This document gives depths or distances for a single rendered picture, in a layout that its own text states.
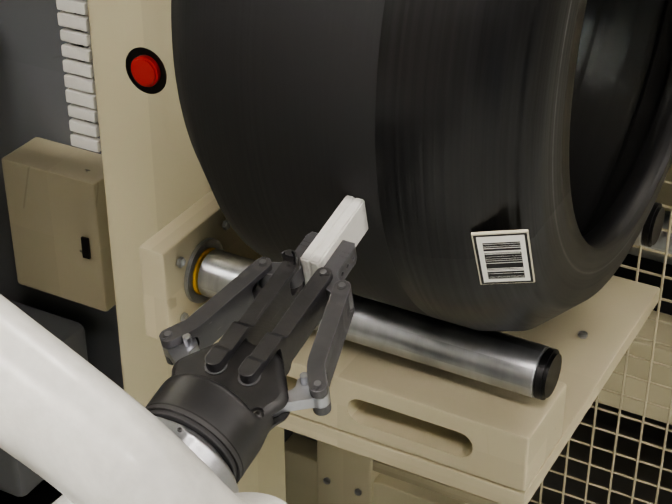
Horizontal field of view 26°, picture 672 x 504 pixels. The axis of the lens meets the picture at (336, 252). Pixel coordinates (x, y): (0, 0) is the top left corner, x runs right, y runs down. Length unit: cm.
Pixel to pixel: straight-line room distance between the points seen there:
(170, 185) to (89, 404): 76
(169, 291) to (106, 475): 66
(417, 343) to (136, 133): 36
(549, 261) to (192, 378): 32
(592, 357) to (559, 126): 44
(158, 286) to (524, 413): 34
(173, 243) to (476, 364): 29
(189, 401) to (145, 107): 53
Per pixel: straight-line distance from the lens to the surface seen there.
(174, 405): 90
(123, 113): 140
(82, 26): 141
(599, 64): 149
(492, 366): 122
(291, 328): 96
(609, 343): 144
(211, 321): 98
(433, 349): 123
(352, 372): 128
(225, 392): 90
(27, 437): 66
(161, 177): 141
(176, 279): 132
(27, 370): 66
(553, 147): 103
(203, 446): 88
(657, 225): 145
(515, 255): 104
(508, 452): 123
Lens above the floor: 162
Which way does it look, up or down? 31 degrees down
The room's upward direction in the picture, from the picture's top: straight up
